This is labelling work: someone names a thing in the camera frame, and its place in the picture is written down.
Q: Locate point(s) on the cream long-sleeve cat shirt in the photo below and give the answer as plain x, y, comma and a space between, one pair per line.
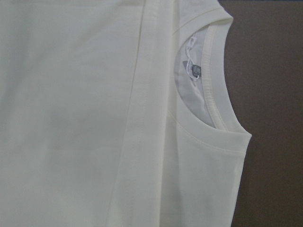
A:
115, 113

